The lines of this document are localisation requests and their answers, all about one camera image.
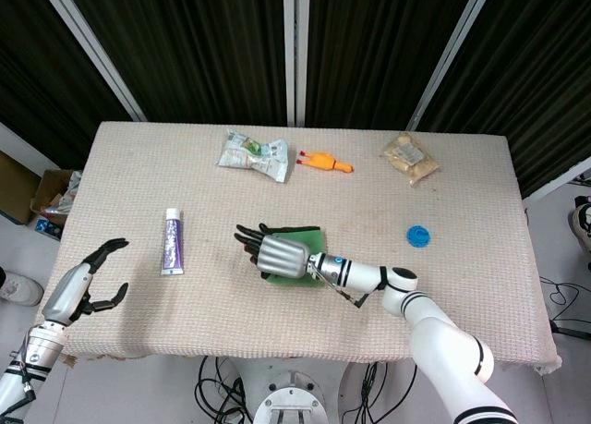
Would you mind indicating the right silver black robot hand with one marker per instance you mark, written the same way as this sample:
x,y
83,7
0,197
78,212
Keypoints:
x,y
281,258

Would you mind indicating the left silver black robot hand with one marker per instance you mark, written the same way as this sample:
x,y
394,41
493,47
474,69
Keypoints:
x,y
67,294

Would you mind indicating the dark green cloth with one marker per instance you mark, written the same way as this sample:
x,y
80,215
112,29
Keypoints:
x,y
311,241

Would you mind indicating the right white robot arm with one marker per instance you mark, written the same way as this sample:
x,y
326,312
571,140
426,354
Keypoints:
x,y
360,271

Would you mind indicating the white sneaker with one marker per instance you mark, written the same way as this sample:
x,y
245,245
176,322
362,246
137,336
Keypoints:
x,y
20,290

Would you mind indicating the blue packet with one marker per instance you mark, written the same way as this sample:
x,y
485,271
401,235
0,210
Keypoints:
x,y
48,227

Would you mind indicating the yellow rubber chicken toy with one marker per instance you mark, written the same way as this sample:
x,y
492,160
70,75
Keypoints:
x,y
323,161

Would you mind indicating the crumpled silver snack bag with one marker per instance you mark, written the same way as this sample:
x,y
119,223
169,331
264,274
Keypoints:
x,y
244,158

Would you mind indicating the open cardboard box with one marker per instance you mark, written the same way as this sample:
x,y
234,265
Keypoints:
x,y
46,188

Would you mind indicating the purple white toothpaste tube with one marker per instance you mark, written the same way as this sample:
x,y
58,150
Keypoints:
x,y
172,244

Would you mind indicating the brown flat cardboard panel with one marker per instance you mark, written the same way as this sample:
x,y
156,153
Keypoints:
x,y
16,188

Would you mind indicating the beige waffle tablecloth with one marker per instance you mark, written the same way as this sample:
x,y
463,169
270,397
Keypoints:
x,y
138,188

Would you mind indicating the blue round plastic flange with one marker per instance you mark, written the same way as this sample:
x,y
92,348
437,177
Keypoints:
x,y
418,236

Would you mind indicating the white robot torso base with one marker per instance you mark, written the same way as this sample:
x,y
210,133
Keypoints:
x,y
288,401

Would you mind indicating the clear bag of beige snacks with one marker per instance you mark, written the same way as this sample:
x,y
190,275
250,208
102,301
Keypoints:
x,y
411,158

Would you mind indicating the black curtain panel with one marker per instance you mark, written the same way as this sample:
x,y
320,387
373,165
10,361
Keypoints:
x,y
531,73
37,73
378,50
194,50

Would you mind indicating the black and white shoe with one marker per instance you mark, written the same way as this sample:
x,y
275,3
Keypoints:
x,y
582,221

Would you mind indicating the white metal frame post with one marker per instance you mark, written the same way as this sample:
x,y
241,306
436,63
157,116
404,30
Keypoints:
x,y
92,50
289,50
452,50
303,50

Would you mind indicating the white frame base rail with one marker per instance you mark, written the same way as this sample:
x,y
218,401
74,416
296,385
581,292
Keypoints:
x,y
558,177

